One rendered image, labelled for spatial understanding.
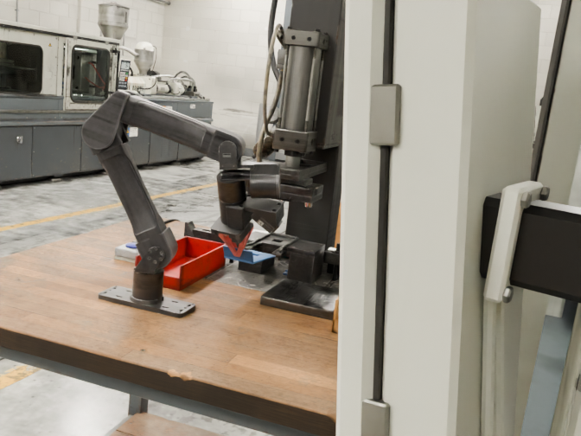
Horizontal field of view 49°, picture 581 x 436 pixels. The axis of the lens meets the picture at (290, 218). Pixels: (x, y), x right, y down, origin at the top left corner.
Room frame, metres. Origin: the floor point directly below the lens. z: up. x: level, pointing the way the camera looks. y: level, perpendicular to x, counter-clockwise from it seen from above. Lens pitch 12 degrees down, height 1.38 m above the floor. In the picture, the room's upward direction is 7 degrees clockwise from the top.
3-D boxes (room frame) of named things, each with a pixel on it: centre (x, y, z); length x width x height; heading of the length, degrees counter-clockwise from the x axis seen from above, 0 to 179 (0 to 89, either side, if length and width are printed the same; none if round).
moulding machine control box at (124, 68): (8.01, 2.32, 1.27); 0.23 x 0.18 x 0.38; 70
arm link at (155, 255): (1.26, 0.27, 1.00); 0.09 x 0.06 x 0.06; 0
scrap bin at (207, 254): (1.50, 0.25, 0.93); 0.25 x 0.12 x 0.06; 163
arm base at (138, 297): (1.26, 0.28, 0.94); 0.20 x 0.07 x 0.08; 73
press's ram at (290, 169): (1.67, 0.00, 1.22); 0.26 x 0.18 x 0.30; 163
